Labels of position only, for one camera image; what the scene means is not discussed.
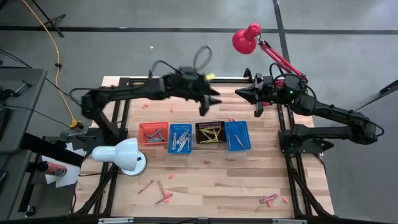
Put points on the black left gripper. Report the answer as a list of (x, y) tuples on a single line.
[(186, 85)]

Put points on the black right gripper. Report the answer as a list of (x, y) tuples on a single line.
[(280, 91)]

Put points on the blue plastic basket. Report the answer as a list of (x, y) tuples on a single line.
[(245, 130), (171, 151)]

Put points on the black plastic basket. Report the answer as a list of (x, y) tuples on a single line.
[(221, 138)]

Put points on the white crayon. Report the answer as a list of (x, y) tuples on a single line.
[(188, 141), (180, 147), (184, 136), (174, 141), (183, 143)]

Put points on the teal crayon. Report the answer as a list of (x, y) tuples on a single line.
[(155, 140)]

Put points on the orange plastic basket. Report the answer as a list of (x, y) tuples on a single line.
[(143, 141)]

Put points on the red crayon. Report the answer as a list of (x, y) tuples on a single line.
[(161, 188)]

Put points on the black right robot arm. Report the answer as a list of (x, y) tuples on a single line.
[(335, 113)]

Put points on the black table clamp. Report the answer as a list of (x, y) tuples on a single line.
[(150, 74), (247, 74)]

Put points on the red desk lamp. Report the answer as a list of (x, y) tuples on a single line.
[(245, 40)]

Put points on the white desk lamp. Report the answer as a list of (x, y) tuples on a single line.
[(118, 154)]

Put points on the black bar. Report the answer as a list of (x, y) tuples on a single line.
[(388, 88)]

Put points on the white paper sheet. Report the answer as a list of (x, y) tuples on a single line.
[(66, 179)]

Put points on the black beam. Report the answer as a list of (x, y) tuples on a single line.
[(49, 149)]

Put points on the orange spray can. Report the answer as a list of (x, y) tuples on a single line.
[(54, 169)]

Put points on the black tripod stand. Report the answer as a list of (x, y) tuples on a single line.
[(47, 18)]

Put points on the grey side table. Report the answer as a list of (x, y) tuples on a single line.
[(21, 112)]

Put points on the black metal tool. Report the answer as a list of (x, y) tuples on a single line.
[(9, 92)]

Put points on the black caster wheel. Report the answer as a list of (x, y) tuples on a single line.
[(30, 211)]

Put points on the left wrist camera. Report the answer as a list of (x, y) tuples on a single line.
[(188, 71)]

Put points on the silver metal bracket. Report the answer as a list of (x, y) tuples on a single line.
[(289, 221), (115, 220)]

